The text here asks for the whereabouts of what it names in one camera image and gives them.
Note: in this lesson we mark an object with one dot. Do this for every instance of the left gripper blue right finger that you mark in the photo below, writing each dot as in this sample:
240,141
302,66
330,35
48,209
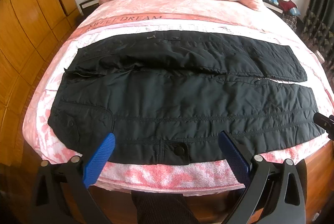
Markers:
237,156

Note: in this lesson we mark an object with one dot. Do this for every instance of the orange wooden wardrobe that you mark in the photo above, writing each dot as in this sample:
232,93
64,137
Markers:
31,32

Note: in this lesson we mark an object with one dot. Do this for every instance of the dark patterned curtain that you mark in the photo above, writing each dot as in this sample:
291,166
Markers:
318,26

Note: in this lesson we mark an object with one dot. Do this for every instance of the black padded pants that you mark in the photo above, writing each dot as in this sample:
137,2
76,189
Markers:
167,95

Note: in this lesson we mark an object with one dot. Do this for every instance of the left dark nightstand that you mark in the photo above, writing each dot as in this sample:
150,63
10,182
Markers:
88,6

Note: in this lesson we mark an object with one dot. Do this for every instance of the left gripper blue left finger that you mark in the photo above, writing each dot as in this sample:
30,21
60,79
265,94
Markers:
94,165

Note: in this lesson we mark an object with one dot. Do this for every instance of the right nightstand with clutter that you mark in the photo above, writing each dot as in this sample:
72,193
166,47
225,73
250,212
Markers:
288,11

